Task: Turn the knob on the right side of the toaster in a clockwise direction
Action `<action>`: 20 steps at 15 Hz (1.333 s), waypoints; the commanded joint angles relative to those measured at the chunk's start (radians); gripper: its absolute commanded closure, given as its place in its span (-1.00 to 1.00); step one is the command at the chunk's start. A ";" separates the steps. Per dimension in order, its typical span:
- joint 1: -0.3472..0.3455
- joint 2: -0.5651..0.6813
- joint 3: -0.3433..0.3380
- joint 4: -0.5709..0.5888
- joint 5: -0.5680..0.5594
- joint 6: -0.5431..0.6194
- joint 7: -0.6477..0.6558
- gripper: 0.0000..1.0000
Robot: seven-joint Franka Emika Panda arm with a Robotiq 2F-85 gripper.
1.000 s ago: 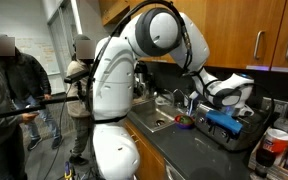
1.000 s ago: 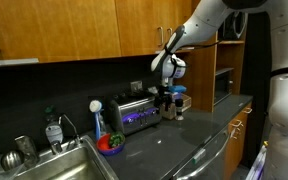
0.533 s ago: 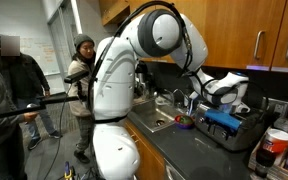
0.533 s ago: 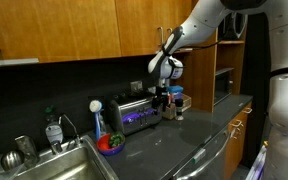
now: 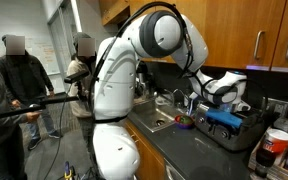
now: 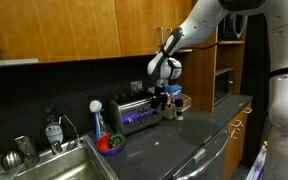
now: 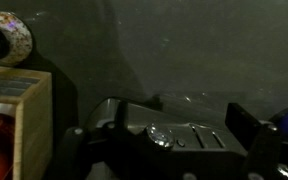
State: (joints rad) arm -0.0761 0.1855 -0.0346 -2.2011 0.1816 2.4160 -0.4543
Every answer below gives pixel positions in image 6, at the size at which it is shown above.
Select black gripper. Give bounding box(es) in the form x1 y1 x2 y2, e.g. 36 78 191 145
150 84 170 112

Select items behind toaster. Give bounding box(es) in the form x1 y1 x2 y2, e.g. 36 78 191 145
161 93 193 121

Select silver toaster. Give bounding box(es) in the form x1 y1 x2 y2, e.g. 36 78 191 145
106 90 164 137

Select red white sugar canister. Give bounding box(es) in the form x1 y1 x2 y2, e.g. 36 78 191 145
165 93 176 108

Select wooden shelf unit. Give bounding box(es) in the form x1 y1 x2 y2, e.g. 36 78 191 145
163 13 247 113

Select green vegetable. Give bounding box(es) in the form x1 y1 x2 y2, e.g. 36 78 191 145
108 131 126 149

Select black microwave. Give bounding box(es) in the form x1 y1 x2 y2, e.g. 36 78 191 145
213 70 235 107

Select white blue dish brush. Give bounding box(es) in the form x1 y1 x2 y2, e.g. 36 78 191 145
89 99 104 142

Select white label sticker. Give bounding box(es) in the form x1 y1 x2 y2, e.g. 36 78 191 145
192 147 207 165

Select red and blue bowl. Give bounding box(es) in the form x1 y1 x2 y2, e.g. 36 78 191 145
96 132 126 157

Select grey dishwasher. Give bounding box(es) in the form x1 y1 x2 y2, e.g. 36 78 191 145
168 127 234 180

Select wooden lower cabinets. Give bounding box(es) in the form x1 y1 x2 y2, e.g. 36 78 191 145
223 101 254 180

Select wooden cabinets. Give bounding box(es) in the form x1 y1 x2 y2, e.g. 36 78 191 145
223 101 254 180
0 0 193 64

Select black white shelf appliance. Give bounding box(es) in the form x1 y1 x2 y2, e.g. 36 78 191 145
218 13 249 43

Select clear soap bottle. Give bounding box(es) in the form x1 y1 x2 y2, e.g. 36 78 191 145
44 105 65 154

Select steel sink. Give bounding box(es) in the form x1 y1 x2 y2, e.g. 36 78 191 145
2 134 120 180

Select wooden upper cabinets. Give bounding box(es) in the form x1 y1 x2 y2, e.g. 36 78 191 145
0 0 193 64

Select under cabinet light strip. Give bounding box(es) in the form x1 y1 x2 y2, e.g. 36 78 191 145
0 57 40 69

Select wall outlet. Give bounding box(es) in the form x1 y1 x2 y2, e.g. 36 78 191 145
129 80 144 93

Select metal cabinet handle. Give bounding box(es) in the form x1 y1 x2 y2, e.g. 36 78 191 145
156 26 165 48
165 27 174 48

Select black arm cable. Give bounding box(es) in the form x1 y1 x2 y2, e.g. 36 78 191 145
183 39 222 54

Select steel dishwasher handle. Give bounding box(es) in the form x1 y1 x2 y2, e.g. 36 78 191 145
172 131 232 180

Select metal drawer handle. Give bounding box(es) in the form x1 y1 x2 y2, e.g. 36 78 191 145
241 106 254 115
229 119 245 130
229 128 243 140

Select white stand frame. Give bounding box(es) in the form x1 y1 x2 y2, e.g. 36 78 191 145
245 140 269 180

